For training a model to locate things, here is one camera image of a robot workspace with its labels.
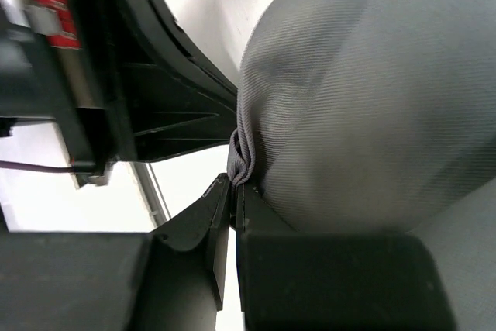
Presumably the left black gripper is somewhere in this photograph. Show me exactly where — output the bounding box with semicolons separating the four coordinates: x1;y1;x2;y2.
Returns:
1;0;236;185

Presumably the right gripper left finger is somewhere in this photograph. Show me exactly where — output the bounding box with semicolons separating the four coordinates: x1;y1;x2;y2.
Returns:
1;174;230;330

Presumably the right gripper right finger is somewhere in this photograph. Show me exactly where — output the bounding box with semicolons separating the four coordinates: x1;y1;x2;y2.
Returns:
236;184;456;330

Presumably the grey pleated skirt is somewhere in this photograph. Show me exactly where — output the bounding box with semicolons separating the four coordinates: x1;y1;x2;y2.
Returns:
228;0;495;330

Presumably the aluminium front table rail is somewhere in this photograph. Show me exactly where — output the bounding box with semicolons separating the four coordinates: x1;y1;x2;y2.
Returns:
130;162;171;228

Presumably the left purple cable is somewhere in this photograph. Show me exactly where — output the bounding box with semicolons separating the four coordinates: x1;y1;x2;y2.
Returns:
0;160;77;174

